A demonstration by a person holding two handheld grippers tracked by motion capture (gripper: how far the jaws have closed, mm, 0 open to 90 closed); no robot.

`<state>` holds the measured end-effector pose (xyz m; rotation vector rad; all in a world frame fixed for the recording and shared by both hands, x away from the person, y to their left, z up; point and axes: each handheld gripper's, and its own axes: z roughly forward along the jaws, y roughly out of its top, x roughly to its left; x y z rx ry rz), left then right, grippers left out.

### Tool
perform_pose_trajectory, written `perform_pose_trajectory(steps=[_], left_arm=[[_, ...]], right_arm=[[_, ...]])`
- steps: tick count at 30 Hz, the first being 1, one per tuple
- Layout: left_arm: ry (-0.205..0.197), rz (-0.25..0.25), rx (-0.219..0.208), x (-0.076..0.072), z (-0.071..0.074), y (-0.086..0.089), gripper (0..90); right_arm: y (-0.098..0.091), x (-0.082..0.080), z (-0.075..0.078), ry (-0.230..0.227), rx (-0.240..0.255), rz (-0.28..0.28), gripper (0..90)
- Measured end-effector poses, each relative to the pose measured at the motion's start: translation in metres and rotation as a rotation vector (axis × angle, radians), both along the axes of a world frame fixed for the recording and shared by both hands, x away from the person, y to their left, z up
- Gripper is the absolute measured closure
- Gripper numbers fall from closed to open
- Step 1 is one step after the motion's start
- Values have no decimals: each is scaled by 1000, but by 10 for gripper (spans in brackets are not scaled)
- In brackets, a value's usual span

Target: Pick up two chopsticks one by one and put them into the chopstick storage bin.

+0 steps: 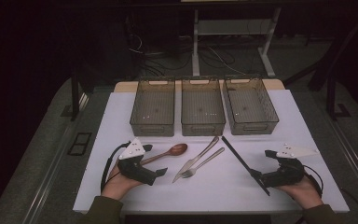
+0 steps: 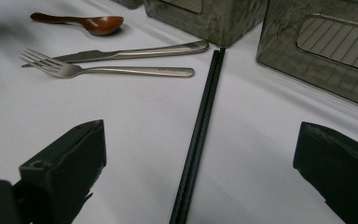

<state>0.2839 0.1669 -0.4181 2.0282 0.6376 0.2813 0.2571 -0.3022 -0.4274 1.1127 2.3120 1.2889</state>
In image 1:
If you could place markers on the person's right hand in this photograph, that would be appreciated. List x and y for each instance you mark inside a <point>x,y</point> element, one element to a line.
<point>306,193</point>

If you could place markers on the white metal stand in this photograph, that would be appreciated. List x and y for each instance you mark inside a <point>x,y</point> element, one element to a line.
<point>233,27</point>

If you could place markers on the black metal stand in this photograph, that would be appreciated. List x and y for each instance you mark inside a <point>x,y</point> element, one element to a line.
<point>332,96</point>

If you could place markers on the steel fork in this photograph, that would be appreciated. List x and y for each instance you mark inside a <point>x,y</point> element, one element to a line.
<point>205,160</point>

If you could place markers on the smoky clear plastic bin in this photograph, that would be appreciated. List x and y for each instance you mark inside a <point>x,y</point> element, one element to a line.
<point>154,107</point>
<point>250,107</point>
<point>202,107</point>

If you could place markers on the brown wooden spoon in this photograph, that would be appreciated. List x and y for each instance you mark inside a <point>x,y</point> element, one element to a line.
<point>177,150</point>

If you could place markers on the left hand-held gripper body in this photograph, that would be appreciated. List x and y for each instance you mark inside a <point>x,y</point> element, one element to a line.
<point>135,169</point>

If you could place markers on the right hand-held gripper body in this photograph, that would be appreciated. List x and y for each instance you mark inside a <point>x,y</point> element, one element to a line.
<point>287,174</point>

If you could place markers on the person's left hand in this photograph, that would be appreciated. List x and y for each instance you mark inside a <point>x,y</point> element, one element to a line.
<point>116,186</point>

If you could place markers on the steel table knife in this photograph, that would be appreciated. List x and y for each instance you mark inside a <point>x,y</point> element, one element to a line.
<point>195,159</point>

